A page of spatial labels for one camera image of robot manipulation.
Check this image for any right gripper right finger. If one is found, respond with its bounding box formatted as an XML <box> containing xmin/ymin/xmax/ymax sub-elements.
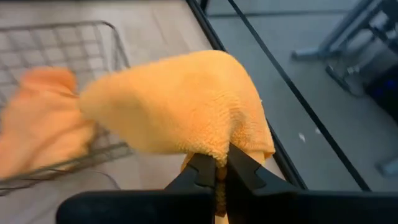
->
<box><xmin>225</xmin><ymin>143</ymin><xmax>398</xmax><ymax>224</ymax></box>

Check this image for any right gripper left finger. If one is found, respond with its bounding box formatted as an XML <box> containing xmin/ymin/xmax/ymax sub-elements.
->
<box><xmin>55</xmin><ymin>154</ymin><xmax>218</xmax><ymax>224</ymax></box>

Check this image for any metal wire basket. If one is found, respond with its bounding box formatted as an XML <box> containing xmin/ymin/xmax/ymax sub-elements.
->
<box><xmin>0</xmin><ymin>20</ymin><xmax>134</xmax><ymax>197</ymax></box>

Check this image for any grey desk leg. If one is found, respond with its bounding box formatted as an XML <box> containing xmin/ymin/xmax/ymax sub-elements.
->
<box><xmin>290</xmin><ymin>0</ymin><xmax>398</xmax><ymax>97</ymax></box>

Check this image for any black aluminium extrusion frame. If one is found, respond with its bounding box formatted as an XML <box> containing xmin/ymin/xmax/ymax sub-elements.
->
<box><xmin>185</xmin><ymin>0</ymin><xmax>308</xmax><ymax>190</ymax></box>

